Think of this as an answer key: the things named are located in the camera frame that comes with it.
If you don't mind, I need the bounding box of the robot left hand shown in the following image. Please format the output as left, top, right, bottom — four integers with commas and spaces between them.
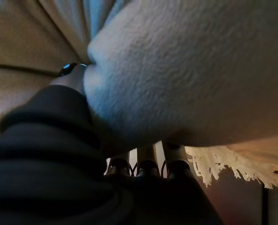
0, 62, 224, 225

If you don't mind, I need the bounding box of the white fringed square cushion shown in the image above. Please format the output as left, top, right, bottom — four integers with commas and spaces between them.
82, 0, 278, 189

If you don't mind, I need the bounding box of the glossy brown wooden wardrobe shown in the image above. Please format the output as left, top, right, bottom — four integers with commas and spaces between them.
195, 168, 278, 225

